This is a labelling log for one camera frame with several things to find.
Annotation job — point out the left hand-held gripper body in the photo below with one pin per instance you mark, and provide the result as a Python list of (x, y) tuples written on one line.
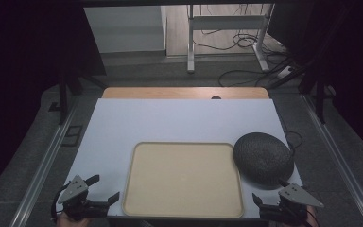
[(75, 190)]

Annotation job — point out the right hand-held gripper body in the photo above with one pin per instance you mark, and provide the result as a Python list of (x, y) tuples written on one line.
[(296, 194)]

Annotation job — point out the person's right hand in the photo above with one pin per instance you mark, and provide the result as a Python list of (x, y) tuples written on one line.
[(312, 217)]

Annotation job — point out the person's left hand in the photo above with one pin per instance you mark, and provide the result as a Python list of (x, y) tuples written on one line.
[(71, 223)]

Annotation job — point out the black floor socket plate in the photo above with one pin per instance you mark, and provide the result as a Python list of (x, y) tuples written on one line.
[(72, 135)]

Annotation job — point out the beige plastic tray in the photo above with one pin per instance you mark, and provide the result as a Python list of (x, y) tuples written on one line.
[(182, 179)]

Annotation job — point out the black metal stand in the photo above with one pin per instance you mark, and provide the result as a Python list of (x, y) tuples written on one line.
[(320, 97), (63, 97)]

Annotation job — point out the white table board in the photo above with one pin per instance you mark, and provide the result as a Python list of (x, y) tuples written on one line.
[(170, 119)]

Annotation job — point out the black table grommet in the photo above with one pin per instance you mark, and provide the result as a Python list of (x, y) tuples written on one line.
[(216, 97)]

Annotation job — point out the white power strip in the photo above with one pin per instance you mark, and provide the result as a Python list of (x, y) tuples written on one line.
[(285, 72)]

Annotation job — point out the wooden table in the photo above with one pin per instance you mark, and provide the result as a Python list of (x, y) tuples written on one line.
[(170, 93)]

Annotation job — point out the black curtain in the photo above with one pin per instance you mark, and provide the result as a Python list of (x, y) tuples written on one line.
[(353, 63), (19, 63)]

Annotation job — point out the light grey panel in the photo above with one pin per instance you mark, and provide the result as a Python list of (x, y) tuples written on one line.
[(123, 28)]

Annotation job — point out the metal floor rail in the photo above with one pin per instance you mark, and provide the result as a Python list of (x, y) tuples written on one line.
[(340, 157), (44, 167)]

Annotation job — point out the white metal desk frame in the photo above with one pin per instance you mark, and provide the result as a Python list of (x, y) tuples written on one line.
[(227, 22)]

